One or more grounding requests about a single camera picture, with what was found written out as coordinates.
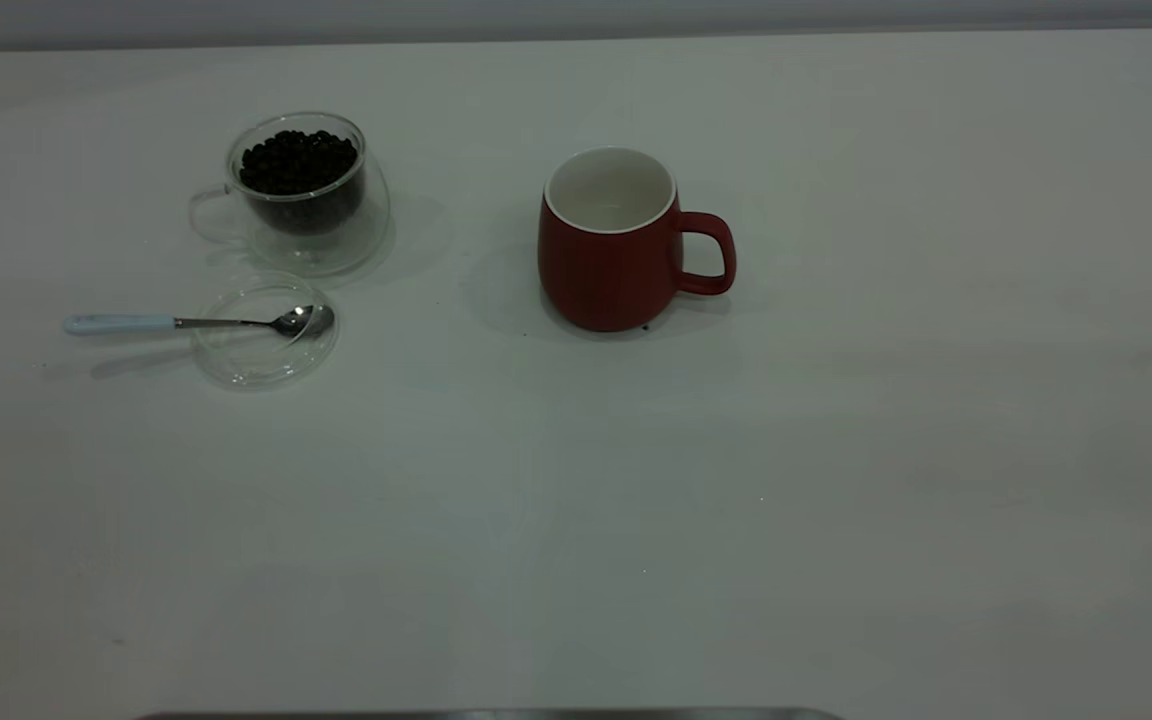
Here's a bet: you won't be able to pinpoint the clear glass cup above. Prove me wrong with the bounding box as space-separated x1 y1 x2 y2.
188 111 392 278

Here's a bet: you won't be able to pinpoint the red ceramic mug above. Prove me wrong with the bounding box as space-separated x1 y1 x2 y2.
537 146 738 333

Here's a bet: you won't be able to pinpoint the metal spoon with white handle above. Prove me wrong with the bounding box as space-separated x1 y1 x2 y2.
62 304 335 339

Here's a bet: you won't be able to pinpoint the dark coffee beans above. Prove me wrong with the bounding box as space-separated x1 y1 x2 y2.
239 129 365 237

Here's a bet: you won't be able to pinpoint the clear glass lid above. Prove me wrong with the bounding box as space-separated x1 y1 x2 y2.
191 271 341 391

